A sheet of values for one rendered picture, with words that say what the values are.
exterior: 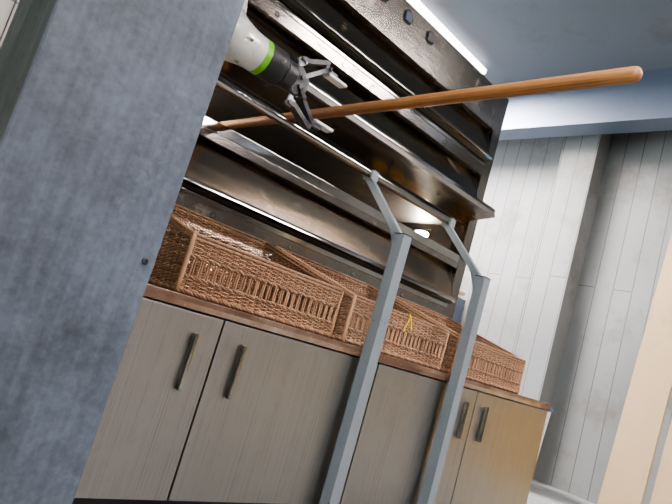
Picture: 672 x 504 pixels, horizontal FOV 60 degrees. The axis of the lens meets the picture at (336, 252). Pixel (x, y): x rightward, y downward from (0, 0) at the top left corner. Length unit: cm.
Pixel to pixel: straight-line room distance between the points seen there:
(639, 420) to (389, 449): 250
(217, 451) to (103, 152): 103
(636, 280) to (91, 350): 457
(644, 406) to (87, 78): 396
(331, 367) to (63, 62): 126
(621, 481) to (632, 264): 169
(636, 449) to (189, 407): 323
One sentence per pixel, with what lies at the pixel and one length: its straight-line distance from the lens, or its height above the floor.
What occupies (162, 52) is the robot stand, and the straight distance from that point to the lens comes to 76.
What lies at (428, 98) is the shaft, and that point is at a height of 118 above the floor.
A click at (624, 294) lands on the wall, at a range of 500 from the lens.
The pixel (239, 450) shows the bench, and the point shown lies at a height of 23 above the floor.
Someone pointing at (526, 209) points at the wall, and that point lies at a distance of 557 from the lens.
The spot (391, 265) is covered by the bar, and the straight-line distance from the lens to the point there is 181.
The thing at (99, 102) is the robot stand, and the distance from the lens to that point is 72.
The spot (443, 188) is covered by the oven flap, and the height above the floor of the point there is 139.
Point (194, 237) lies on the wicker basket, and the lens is 147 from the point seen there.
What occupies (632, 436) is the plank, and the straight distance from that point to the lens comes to 426.
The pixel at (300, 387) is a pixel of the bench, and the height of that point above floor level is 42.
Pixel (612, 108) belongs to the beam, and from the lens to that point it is 503.
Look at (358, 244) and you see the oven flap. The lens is 251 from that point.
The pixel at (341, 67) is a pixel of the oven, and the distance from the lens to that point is 248.
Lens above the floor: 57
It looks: 8 degrees up
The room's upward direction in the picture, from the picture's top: 16 degrees clockwise
